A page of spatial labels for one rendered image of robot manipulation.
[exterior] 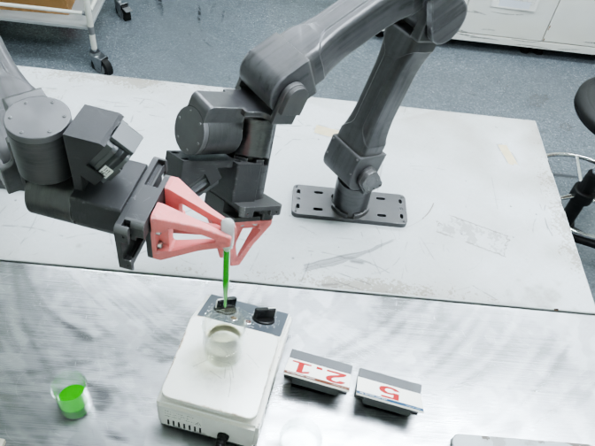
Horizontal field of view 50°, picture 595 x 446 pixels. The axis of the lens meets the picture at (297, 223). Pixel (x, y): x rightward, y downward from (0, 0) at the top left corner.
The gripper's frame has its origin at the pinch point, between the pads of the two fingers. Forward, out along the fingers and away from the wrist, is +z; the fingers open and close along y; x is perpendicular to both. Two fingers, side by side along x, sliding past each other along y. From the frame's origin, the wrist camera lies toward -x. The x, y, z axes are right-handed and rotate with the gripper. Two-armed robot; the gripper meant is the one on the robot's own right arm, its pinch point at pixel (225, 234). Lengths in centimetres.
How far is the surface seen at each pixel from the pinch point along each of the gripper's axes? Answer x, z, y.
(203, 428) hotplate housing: 28.8, 0.6, -8.4
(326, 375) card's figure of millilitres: 29.4, 14.0, 3.5
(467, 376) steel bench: 31.7, 34.0, 10.5
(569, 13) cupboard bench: 99, 90, 252
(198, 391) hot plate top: 23.2, -0.7, -6.3
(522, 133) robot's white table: 33, 42, 70
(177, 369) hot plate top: 23.3, -4.1, -4.2
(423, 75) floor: 125, 31, 216
